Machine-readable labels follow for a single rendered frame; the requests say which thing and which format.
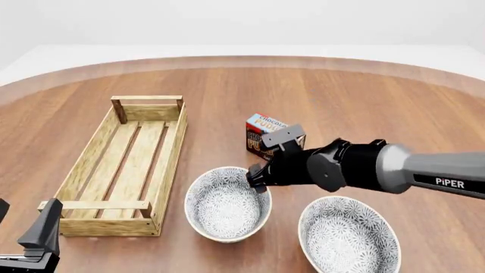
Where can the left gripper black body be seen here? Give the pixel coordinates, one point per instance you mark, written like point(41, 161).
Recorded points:
point(26, 264)

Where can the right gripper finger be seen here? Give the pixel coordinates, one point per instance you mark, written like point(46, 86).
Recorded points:
point(260, 188)

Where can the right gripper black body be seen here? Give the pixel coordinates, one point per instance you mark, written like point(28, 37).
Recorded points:
point(260, 172)

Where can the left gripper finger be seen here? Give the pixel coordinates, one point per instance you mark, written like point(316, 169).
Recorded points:
point(43, 230)
point(3, 210)

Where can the patterned bowl with tall sides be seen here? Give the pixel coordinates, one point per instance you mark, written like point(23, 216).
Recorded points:
point(223, 204)

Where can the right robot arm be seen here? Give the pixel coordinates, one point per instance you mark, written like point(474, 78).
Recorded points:
point(398, 167)

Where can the patterned wide shallow bowl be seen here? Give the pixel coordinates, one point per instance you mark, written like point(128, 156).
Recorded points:
point(348, 236)

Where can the wooden slat tray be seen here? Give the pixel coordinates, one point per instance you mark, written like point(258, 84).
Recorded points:
point(125, 159)

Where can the chocolate pudding box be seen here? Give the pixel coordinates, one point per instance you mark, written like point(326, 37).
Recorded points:
point(257, 142)

